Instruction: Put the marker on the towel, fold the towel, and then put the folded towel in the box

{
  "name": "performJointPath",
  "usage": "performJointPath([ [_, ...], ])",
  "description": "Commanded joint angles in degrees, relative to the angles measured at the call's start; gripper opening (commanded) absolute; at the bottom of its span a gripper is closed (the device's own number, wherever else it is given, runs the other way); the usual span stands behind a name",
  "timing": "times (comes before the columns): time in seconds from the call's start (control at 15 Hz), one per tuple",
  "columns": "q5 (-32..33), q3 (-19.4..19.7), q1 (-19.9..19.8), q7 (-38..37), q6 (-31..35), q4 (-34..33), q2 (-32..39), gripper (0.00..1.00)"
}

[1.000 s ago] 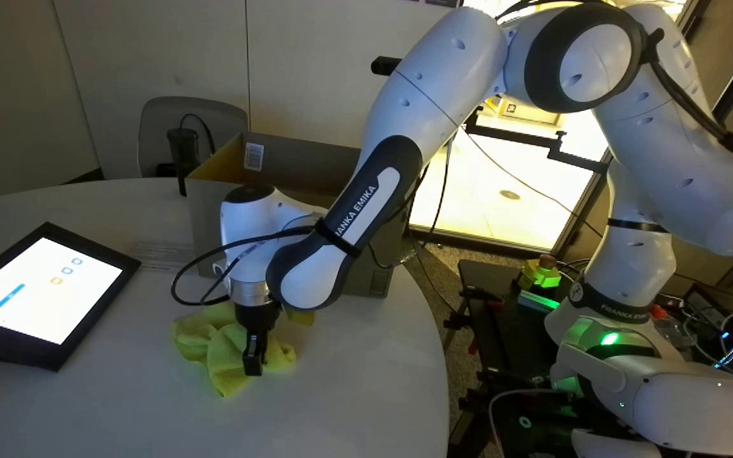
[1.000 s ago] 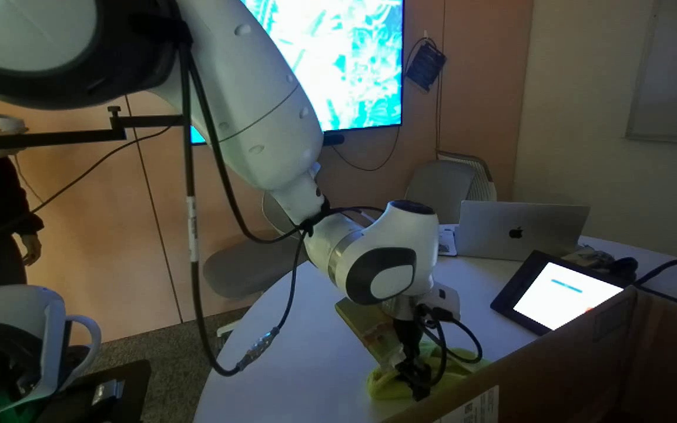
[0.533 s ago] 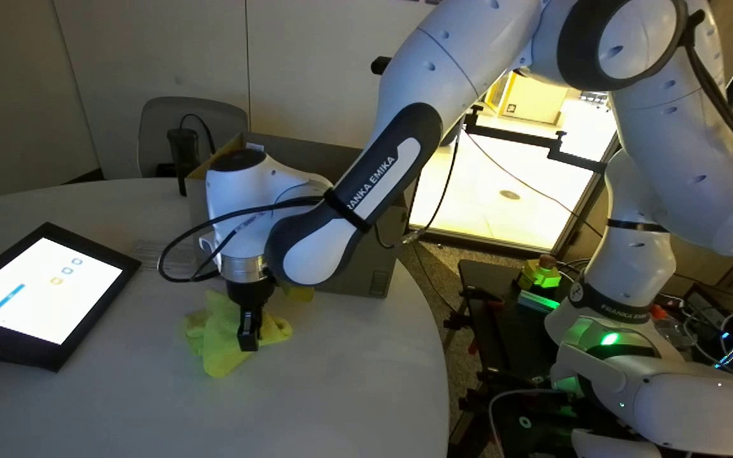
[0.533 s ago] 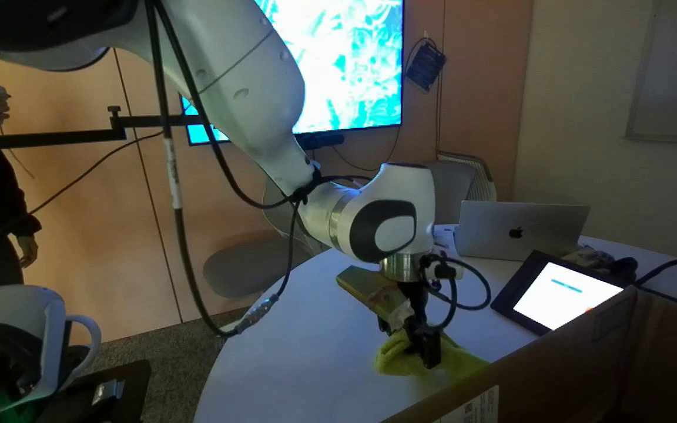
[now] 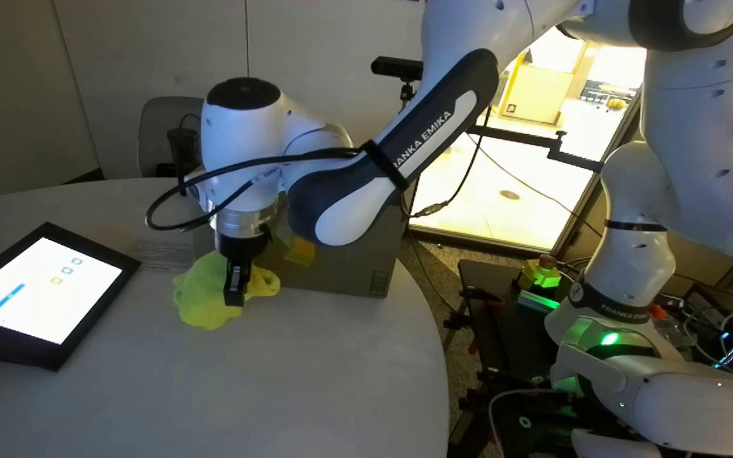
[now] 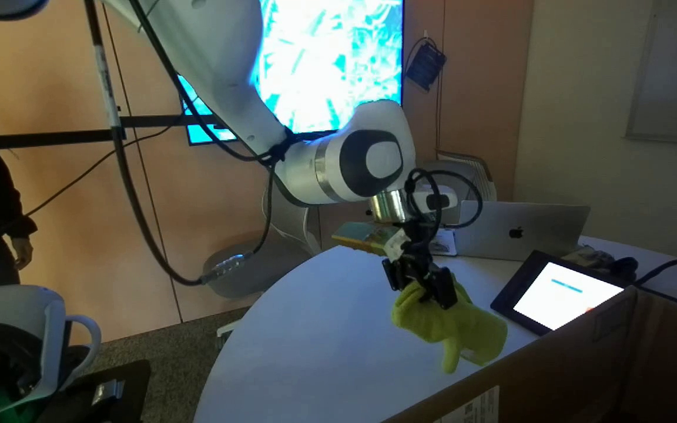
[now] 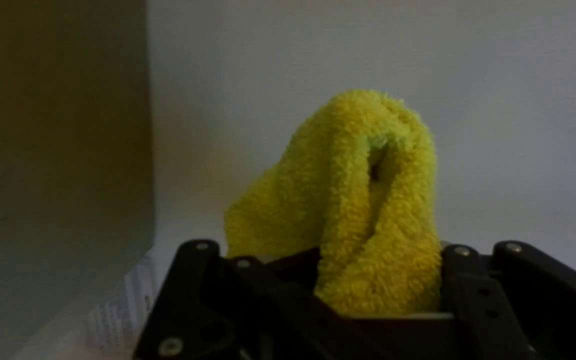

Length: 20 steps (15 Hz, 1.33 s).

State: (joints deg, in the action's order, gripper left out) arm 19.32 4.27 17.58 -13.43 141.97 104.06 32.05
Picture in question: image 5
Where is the grey padded chair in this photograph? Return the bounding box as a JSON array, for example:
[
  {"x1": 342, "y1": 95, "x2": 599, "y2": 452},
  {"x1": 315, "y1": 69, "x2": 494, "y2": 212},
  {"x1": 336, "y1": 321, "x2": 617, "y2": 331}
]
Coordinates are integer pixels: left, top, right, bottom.
[{"x1": 136, "y1": 95, "x2": 209, "y2": 184}]

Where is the green lit controller box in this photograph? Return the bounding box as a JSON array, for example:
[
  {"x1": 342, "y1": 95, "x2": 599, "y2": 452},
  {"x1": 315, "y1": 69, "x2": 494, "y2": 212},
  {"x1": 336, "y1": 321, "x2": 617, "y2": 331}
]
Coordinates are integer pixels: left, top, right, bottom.
[{"x1": 515, "y1": 261, "x2": 566, "y2": 319}]

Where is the green microfibre towel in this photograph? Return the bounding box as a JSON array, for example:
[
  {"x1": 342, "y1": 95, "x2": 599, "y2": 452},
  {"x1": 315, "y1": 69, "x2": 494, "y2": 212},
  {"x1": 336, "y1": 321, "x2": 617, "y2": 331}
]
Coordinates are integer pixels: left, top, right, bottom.
[{"x1": 170, "y1": 237, "x2": 318, "y2": 335}]

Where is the cream paper box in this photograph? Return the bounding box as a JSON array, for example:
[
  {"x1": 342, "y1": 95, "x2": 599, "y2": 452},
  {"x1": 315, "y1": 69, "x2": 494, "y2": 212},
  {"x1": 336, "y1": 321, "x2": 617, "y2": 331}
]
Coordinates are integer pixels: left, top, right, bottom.
[{"x1": 499, "y1": 51, "x2": 595, "y2": 131}]

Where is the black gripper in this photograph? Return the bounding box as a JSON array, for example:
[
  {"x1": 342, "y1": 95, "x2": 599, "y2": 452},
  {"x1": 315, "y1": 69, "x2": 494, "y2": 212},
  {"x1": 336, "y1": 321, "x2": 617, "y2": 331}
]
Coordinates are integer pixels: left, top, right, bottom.
[{"x1": 214, "y1": 233, "x2": 272, "y2": 308}]

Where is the black metal bracket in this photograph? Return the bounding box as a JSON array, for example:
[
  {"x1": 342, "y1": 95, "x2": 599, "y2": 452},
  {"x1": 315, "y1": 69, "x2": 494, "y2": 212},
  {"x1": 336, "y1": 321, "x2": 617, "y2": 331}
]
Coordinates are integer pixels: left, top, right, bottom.
[{"x1": 467, "y1": 122, "x2": 611, "y2": 178}]

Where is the thin black hanging cable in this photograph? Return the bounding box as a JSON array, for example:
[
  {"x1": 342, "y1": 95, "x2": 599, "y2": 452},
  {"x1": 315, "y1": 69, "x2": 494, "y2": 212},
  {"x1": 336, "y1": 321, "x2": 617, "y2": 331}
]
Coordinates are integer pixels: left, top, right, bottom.
[{"x1": 410, "y1": 107, "x2": 494, "y2": 224}]

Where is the black webcam on stand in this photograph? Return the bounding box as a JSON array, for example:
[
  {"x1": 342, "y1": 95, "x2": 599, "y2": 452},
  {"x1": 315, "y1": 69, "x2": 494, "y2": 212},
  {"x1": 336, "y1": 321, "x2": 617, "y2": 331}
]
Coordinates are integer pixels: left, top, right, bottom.
[{"x1": 165, "y1": 113, "x2": 209, "y2": 184}]

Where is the black robot wrist cable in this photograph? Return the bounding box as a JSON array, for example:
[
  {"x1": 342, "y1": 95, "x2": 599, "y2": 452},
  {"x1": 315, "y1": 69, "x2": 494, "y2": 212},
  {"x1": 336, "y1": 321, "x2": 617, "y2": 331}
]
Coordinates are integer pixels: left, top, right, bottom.
[{"x1": 146, "y1": 145, "x2": 370, "y2": 234}]

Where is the black camera on pole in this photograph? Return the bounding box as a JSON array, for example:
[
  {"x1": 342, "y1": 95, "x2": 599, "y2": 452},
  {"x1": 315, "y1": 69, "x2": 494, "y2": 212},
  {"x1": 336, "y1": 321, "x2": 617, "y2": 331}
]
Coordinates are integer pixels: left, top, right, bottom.
[{"x1": 370, "y1": 55, "x2": 427, "y2": 106}]

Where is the brown cardboard box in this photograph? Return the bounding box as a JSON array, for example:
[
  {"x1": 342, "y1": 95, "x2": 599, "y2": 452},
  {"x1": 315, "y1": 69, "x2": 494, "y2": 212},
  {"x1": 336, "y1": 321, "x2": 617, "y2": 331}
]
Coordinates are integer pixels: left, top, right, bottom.
[{"x1": 267, "y1": 189, "x2": 410, "y2": 301}]

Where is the bright white desk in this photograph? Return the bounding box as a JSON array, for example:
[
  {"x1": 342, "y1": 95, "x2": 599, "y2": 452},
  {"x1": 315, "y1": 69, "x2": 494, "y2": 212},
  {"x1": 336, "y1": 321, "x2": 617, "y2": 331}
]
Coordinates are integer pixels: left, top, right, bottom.
[{"x1": 407, "y1": 24, "x2": 651, "y2": 257}]

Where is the black tablet with lit screen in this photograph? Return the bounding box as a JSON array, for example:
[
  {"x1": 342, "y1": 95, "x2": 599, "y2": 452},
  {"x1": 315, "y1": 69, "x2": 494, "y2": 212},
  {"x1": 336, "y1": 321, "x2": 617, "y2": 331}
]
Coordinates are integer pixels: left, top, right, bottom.
[{"x1": 0, "y1": 223, "x2": 142, "y2": 374}]

